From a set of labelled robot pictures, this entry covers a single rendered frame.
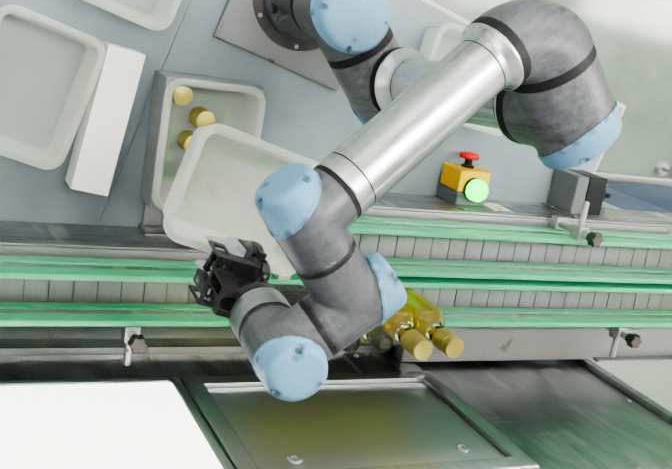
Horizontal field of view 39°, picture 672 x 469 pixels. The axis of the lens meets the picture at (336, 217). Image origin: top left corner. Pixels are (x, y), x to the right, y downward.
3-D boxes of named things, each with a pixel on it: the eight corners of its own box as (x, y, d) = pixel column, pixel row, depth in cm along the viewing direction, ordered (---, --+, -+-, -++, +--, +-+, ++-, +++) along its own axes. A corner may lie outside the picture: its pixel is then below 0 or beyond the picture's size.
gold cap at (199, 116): (190, 104, 161) (197, 109, 158) (210, 107, 163) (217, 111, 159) (187, 125, 162) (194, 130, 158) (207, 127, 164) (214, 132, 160)
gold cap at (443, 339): (440, 351, 154) (454, 362, 151) (427, 340, 153) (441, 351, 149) (454, 334, 155) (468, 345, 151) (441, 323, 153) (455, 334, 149)
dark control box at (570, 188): (545, 203, 202) (569, 214, 194) (553, 166, 200) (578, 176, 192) (575, 205, 205) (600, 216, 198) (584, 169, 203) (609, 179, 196)
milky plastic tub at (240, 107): (138, 197, 164) (150, 211, 156) (154, 69, 159) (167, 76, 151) (233, 203, 172) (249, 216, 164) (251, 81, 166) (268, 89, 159)
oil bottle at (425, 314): (360, 301, 174) (416, 348, 155) (365, 272, 172) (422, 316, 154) (386, 301, 176) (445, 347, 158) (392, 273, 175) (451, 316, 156)
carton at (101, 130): (64, 179, 158) (70, 188, 153) (101, 40, 154) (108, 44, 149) (100, 187, 161) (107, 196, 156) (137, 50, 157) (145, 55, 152)
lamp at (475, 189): (461, 199, 183) (469, 203, 181) (465, 176, 182) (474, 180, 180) (480, 200, 185) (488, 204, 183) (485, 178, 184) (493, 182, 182)
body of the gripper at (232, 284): (208, 235, 124) (233, 275, 114) (265, 251, 128) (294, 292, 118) (186, 286, 126) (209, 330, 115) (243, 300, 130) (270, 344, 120)
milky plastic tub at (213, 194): (188, 107, 134) (206, 118, 126) (320, 159, 145) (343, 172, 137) (143, 219, 136) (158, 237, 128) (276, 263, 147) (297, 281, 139)
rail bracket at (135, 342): (104, 344, 156) (121, 379, 144) (109, 305, 154) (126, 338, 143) (128, 344, 158) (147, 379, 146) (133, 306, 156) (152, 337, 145)
